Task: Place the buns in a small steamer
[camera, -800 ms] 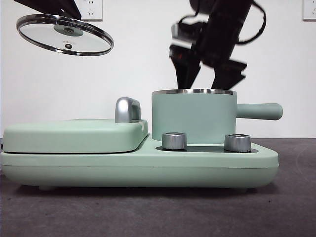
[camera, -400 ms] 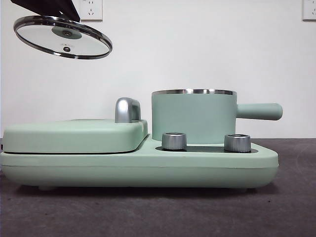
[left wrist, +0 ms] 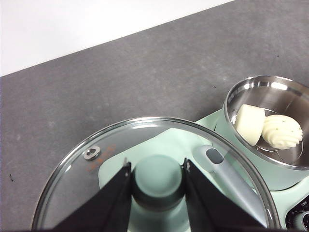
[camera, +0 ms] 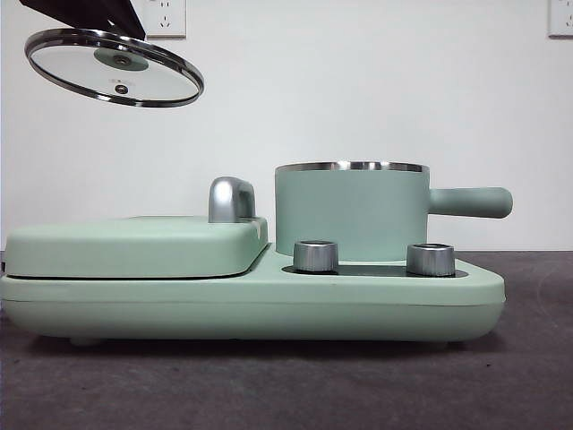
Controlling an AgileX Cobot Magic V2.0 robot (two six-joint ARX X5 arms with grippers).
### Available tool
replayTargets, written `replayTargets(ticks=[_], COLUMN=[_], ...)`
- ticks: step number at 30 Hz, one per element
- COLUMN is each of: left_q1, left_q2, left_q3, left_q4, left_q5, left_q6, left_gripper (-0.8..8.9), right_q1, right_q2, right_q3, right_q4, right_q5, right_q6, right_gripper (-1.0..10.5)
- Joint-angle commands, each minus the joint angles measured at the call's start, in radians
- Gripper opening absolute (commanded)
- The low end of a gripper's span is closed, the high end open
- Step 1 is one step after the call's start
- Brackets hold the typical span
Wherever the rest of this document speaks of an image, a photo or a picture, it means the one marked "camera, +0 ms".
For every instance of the green breakfast machine base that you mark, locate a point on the green breakfast machine base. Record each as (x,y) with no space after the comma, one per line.
(268,304)

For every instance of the green griddle lid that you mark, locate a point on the green griddle lid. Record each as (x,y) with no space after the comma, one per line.
(134,251)

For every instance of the glass pot lid green knob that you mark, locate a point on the glass pot lid green knob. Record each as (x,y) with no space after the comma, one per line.
(121,60)

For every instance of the white wall socket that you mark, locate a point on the white wall socket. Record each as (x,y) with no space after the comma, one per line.
(168,20)
(561,20)

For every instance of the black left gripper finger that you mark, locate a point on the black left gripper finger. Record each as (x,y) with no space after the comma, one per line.
(89,8)
(130,20)

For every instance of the silver control knob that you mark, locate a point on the silver control knob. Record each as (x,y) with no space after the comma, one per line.
(315,257)
(430,260)

